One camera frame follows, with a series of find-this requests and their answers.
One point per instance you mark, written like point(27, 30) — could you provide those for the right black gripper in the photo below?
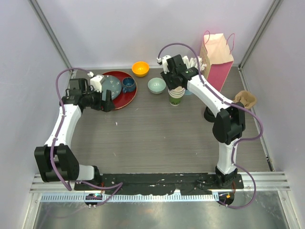
point(165, 77)

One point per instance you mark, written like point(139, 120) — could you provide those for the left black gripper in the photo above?
point(106, 106)

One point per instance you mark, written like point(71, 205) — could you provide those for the stack of black lids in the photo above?
point(208, 115)

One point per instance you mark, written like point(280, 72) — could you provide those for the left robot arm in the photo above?
point(55, 160)

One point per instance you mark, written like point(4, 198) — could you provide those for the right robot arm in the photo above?
point(229, 122)

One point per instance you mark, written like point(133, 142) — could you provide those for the light blue straw holder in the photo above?
point(187, 92)

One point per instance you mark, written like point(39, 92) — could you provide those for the bundle of white straws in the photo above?
point(192, 62)

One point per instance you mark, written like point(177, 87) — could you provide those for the light green bowl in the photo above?
point(156, 85)

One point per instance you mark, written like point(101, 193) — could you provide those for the large blue-grey plate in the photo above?
point(113, 84)

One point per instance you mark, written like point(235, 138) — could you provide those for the red round tray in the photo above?
point(123, 99)

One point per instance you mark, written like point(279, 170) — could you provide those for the dark blue ceramic cup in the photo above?
point(128, 85)

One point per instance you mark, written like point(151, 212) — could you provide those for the orange bowl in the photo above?
point(140, 69)

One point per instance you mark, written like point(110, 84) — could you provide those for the pink paper bag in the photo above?
point(216, 53)

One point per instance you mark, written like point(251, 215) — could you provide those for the brown cardboard cup carrier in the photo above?
point(246, 98)

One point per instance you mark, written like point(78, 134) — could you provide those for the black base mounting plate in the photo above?
point(160, 184)

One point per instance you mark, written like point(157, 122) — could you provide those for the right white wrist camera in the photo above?
point(163, 62)

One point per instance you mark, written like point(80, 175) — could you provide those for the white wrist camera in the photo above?
point(163, 62)
point(96, 82)

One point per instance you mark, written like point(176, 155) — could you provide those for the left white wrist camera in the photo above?
point(96, 82)

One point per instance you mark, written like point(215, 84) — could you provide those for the aluminium front rail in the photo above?
point(56, 192)

